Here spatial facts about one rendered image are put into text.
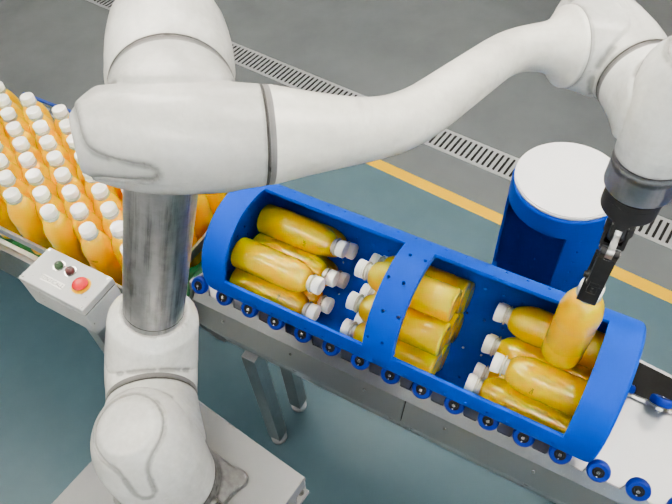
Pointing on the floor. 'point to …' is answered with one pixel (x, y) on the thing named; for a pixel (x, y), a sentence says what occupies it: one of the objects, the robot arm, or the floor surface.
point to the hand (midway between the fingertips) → (595, 277)
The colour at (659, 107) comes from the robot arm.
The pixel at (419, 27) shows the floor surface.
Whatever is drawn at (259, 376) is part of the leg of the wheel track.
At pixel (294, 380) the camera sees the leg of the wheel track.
